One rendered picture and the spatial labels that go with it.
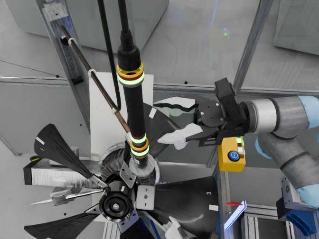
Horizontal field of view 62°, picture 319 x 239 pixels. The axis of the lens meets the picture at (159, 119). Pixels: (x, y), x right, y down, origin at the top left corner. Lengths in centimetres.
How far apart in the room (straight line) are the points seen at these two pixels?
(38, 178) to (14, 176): 143
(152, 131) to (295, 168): 42
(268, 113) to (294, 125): 7
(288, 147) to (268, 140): 5
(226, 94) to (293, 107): 18
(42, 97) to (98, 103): 75
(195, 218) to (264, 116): 51
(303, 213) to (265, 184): 105
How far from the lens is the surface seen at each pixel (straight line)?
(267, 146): 71
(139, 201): 97
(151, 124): 85
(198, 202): 99
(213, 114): 56
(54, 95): 176
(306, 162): 68
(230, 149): 124
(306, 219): 141
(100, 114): 113
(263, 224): 209
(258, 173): 246
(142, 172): 72
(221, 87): 51
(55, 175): 115
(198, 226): 98
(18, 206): 248
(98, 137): 116
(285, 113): 61
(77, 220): 106
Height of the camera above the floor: 212
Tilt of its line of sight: 55 degrees down
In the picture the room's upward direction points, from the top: straight up
